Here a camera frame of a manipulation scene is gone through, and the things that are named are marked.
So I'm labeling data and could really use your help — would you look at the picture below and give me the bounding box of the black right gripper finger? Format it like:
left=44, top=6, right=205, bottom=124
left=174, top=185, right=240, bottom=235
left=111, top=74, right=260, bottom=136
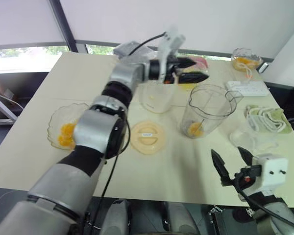
left=210, top=148, right=233, bottom=188
left=237, top=146, right=255, bottom=170

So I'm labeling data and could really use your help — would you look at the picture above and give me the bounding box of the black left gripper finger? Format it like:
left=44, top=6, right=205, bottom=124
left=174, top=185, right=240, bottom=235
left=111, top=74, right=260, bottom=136
left=178, top=72, right=210, bottom=84
left=177, top=57, right=197, bottom=70

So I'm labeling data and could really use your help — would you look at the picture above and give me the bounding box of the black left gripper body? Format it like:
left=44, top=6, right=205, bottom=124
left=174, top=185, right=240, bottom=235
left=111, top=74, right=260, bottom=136
left=165, top=57, right=185, bottom=85

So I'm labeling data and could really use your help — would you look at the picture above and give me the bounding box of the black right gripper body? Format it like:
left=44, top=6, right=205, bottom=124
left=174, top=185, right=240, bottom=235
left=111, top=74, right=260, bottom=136
left=220, top=165, right=263, bottom=194

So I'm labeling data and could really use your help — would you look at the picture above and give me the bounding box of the clear blender jar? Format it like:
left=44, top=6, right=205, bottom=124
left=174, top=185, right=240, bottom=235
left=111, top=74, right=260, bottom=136
left=180, top=84, right=245, bottom=140

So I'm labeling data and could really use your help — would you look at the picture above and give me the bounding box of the cream blender lid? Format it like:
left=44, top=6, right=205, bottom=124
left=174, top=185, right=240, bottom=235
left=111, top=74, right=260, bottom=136
left=129, top=119, right=167, bottom=156

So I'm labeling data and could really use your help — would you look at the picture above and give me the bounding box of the cream blender base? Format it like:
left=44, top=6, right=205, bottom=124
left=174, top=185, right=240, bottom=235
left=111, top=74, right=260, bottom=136
left=138, top=82, right=178, bottom=114

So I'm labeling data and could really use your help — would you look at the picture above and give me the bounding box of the orange segment in jar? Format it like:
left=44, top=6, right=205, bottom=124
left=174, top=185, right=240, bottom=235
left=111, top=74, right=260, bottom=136
left=188, top=122, right=204, bottom=138

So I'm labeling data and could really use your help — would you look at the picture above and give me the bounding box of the clear cup of orange juice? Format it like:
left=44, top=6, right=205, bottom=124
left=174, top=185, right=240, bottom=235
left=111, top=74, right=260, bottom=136
left=177, top=66, right=210, bottom=93

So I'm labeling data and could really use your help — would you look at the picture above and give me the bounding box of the pink flat packet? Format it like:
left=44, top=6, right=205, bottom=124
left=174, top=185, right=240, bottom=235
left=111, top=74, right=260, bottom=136
left=188, top=56, right=208, bottom=70

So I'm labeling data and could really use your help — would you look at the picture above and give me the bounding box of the shallow clear glass bowl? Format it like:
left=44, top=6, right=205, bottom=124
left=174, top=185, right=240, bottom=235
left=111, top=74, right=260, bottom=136
left=229, top=122, right=280, bottom=151

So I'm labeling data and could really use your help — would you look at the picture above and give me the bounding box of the black cap with print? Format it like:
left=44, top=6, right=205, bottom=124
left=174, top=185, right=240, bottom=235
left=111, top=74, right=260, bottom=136
left=231, top=207, right=255, bottom=225

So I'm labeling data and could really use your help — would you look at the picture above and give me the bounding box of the silver metal clamp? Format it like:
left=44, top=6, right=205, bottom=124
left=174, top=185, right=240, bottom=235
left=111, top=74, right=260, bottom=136
left=209, top=205, right=223, bottom=215

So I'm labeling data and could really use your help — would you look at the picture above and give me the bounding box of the grey zip bag packet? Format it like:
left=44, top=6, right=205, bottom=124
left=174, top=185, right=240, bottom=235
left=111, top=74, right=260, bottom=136
left=112, top=41, right=160, bottom=66

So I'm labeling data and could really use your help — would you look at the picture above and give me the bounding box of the white power strip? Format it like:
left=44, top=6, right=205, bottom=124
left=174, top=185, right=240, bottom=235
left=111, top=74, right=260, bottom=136
left=225, top=80, right=270, bottom=96

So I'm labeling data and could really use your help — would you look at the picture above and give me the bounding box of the small glass bowl with oranges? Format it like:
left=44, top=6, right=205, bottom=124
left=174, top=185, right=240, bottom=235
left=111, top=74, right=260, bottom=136
left=230, top=47, right=262, bottom=71

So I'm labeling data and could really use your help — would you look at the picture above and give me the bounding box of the light green cloth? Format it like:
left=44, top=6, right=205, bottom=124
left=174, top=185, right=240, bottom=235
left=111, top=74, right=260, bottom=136
left=245, top=104, right=291, bottom=135

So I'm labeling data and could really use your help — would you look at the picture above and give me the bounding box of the grey rounded shape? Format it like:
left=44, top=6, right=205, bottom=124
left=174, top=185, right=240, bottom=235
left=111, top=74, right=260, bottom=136
left=165, top=202, right=200, bottom=235
left=100, top=198, right=133, bottom=235

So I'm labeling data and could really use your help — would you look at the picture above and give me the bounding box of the small black and silver device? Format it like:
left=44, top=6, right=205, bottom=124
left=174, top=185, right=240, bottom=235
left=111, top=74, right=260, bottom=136
left=258, top=62, right=270, bottom=74

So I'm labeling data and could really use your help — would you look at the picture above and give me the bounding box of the large clear glass bowl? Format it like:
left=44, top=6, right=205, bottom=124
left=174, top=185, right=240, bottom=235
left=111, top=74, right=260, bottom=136
left=47, top=102, right=94, bottom=150

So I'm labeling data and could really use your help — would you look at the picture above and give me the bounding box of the white metal stand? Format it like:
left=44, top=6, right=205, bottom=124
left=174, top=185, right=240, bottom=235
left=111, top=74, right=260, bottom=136
left=0, top=92, right=24, bottom=125

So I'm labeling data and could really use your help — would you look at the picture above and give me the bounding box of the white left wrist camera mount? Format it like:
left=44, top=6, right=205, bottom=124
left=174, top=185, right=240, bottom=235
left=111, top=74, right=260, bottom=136
left=157, top=24, right=186, bottom=84

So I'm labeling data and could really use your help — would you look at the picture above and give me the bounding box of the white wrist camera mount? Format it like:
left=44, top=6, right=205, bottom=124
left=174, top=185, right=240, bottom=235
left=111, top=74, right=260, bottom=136
left=245, top=153, right=289, bottom=196
left=157, top=24, right=186, bottom=84

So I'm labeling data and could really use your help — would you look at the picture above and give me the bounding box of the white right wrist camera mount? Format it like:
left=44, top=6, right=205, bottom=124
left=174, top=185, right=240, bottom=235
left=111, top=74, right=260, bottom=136
left=245, top=153, right=289, bottom=196

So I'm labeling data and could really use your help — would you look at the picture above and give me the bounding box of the white cord with orange tag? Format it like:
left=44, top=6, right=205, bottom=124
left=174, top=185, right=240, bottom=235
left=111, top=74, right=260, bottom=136
left=237, top=62, right=253, bottom=83

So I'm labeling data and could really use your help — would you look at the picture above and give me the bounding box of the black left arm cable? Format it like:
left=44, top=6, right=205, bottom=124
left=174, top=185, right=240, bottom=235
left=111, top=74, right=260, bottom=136
left=101, top=33, right=168, bottom=199

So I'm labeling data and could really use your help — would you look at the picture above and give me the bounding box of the dark window frame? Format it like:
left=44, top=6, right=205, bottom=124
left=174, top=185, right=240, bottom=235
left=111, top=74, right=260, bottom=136
left=0, top=0, right=275, bottom=62

